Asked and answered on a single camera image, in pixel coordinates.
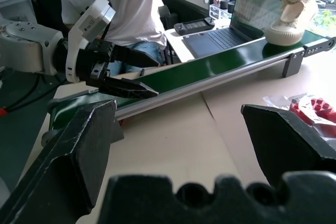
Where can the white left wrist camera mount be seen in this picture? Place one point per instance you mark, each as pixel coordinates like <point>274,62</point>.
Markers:
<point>78,32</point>

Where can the person in white t-shirt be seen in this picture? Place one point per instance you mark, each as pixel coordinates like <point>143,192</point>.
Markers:
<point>126,6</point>

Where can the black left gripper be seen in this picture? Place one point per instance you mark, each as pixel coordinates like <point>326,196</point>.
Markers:
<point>90,61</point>

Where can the white drawer organiser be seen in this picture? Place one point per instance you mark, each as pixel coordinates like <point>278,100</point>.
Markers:
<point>218,11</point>

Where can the green conveyor belt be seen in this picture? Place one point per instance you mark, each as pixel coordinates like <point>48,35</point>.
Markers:
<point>210,69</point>

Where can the black handheld controller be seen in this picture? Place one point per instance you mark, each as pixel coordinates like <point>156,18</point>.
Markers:
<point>194,26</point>

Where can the clear bag of red blocks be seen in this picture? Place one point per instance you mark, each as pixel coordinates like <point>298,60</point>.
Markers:
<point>315,111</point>

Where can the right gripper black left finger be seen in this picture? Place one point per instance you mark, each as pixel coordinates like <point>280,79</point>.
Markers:
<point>65,171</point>

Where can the dark grey open laptop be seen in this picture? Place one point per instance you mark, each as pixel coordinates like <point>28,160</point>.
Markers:
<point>223,37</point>

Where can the cream white sneaker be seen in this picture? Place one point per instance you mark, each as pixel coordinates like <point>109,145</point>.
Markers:
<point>291,24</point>

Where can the white office desk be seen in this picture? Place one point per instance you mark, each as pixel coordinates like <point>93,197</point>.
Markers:
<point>176,43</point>

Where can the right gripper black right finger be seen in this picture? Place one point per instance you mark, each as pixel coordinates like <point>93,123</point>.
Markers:
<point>286,142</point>

